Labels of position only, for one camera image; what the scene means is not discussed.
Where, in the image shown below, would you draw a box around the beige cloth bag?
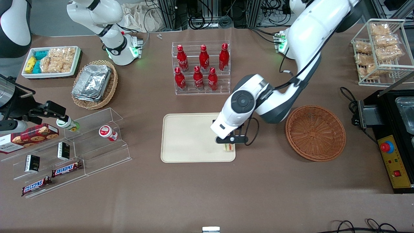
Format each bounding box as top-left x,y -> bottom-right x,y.
121,2 -> 164,33

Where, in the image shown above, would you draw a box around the white wire rack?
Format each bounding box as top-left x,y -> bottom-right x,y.
351,18 -> 414,86

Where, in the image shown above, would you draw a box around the brown round wicker basket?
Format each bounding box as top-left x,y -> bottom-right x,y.
285,105 -> 346,162

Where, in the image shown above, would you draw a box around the white rectangular snack tray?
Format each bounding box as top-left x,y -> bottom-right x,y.
21,46 -> 82,80

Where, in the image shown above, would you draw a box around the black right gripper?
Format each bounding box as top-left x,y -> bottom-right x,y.
29,101 -> 67,118

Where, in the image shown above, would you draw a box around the black right base cable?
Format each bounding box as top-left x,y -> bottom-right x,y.
121,28 -> 150,49

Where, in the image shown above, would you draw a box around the green bottle white cap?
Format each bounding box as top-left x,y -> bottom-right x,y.
56,116 -> 80,132

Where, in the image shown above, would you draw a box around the clear acrylic bottle rack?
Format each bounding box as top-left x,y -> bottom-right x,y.
171,41 -> 231,95

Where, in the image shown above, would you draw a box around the clear acrylic stepped shelf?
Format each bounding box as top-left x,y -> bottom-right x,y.
0,108 -> 132,199

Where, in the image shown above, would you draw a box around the light oval wicker basket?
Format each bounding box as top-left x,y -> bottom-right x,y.
71,60 -> 118,110

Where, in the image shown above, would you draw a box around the stacked aluminium foil trays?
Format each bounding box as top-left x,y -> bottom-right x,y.
72,64 -> 112,102

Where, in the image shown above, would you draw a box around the black floor cables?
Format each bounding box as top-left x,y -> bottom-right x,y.
325,219 -> 414,233

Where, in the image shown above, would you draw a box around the coiled black cable bundle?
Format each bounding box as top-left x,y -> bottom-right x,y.
188,12 -> 234,30

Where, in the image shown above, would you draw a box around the red cola bottle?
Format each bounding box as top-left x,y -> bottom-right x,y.
219,43 -> 230,72
207,67 -> 218,91
176,45 -> 189,73
193,66 -> 204,91
199,45 -> 210,72
174,67 -> 187,91

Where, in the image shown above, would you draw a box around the clear rice cracker bag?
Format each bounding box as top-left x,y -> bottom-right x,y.
60,48 -> 77,73
39,49 -> 62,73

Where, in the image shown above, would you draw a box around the brown Snickers bar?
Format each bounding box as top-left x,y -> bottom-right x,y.
21,176 -> 52,197
52,161 -> 83,178

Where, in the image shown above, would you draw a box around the small black box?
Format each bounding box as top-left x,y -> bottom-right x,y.
58,142 -> 71,161
25,155 -> 40,173

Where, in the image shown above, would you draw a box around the yellow emergency stop control box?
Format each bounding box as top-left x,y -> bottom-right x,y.
377,134 -> 414,194

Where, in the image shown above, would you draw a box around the black left base cables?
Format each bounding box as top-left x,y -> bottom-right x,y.
248,27 -> 279,44

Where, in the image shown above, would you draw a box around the aluminium profile frame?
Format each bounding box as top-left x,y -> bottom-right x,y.
157,0 -> 182,31

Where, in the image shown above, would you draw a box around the small white bottle red lid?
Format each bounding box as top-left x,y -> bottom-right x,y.
99,125 -> 118,142

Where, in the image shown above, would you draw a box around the red plaid cookie box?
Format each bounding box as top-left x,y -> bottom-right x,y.
0,123 -> 60,154

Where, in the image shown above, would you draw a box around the black appliance with metal pan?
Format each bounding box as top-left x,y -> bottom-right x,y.
357,89 -> 414,143

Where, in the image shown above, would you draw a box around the beige plastic tray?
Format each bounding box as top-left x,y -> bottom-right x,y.
161,112 -> 236,163

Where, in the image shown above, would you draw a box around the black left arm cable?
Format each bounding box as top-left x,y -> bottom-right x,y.
244,31 -> 325,146

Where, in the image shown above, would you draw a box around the clear bagged pastry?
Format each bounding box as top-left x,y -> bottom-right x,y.
355,41 -> 372,55
374,34 -> 400,48
359,64 -> 383,80
375,45 -> 403,62
370,23 -> 390,36
355,53 -> 376,65

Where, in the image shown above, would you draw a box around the yellow snack packet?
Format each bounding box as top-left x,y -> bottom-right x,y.
25,57 -> 37,74

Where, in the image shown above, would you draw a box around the black appliance power cable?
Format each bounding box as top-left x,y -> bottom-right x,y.
340,86 -> 379,145

